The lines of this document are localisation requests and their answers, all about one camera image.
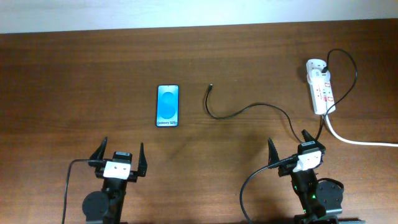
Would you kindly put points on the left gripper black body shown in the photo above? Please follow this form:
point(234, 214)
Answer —
point(131, 176)

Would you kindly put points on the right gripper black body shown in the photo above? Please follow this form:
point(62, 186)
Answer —
point(285, 170)

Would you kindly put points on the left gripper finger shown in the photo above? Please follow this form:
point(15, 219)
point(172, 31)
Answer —
point(96, 159)
point(142, 164)

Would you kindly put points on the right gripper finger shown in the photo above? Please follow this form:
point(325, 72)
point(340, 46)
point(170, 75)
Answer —
point(273, 159)
point(307, 137)

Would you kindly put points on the blue Galaxy smartphone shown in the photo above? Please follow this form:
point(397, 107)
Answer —
point(167, 106)

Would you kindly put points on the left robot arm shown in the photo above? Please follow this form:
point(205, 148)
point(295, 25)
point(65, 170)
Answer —
point(106, 205)

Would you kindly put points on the white charger adapter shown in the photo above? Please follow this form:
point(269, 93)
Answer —
point(315, 71)

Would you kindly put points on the white power strip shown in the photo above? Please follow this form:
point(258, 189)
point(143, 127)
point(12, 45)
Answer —
point(322, 97)

